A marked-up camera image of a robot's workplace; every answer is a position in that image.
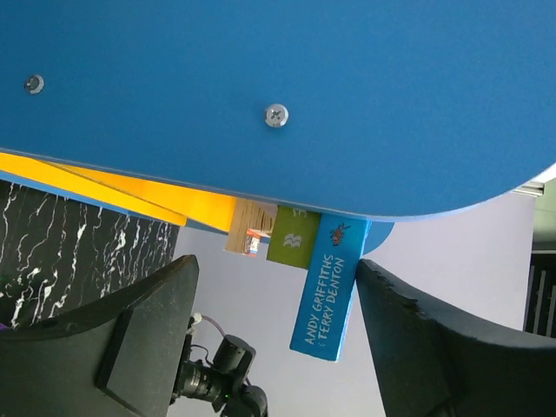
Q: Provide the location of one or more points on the lime green treehouse book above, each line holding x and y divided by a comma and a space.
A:
293, 237

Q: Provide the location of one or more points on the blue pink yellow bookshelf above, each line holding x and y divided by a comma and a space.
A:
389, 110

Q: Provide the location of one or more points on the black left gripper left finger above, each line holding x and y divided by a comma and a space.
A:
116, 356

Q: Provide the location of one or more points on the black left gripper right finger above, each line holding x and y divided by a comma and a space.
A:
434, 359

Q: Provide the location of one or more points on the yellow 130-storey treehouse book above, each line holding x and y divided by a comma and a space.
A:
251, 221

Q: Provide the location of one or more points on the light blue 26-storey book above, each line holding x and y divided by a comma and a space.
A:
326, 300

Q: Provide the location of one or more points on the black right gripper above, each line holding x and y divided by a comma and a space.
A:
193, 379

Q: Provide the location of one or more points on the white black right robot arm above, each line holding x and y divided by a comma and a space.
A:
223, 381

